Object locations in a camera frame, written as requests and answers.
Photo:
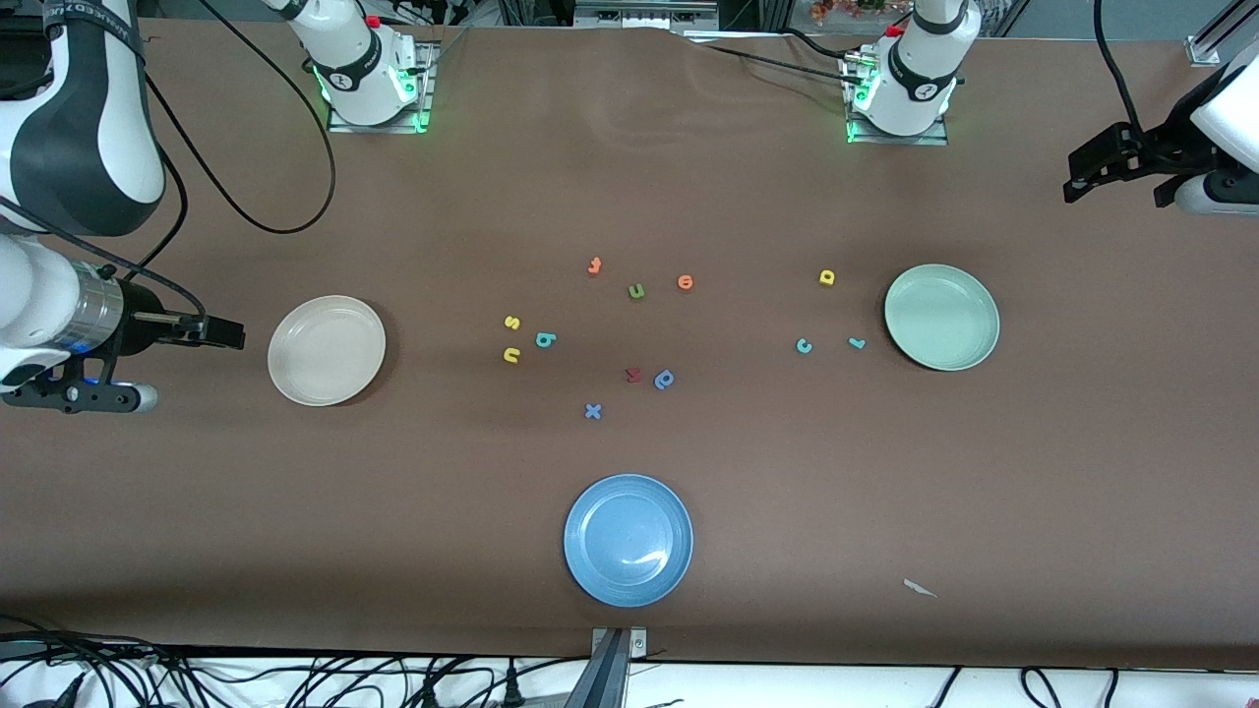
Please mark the metal camera pole bracket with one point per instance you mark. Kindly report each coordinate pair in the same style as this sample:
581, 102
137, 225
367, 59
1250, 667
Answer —
618, 644

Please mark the white paper scrap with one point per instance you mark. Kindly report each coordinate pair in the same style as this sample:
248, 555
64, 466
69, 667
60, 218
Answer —
918, 587

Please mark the beige round plate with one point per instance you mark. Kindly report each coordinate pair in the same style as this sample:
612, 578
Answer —
325, 354

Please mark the brown table cover sheet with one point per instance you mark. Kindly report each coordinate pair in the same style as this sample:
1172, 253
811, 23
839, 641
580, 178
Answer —
787, 472

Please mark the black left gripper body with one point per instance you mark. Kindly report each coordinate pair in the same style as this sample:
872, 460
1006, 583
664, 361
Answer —
1157, 156

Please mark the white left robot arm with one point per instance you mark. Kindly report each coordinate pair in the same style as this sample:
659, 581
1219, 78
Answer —
920, 69

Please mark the green round plate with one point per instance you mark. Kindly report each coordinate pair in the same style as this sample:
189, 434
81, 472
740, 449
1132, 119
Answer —
941, 320

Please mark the orange artificial flowers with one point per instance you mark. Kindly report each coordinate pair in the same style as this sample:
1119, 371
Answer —
836, 10

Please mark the blue round plate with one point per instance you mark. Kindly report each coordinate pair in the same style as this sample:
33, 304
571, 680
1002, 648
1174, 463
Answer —
628, 541

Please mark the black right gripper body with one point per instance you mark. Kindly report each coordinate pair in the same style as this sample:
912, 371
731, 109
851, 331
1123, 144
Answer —
144, 320

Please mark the aluminium frame profile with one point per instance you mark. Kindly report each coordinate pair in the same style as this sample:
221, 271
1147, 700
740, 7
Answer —
1205, 49

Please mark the blue foam letter p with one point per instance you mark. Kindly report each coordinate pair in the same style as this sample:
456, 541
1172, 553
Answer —
659, 383

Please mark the grey metal box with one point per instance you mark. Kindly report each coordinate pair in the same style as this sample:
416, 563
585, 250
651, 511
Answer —
639, 15

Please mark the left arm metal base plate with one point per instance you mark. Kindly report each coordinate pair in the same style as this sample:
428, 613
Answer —
925, 140

